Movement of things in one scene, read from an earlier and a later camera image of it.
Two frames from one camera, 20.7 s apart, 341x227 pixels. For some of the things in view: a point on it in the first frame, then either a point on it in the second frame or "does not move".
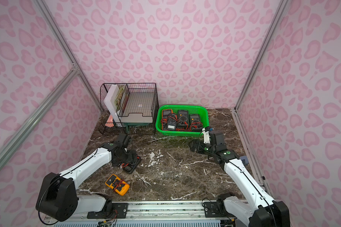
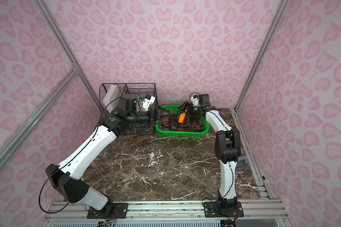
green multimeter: (195, 122) does not move
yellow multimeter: (115, 182) to (181, 117)
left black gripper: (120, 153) to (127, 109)
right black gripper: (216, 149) to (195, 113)
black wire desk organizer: (129, 108) does not move
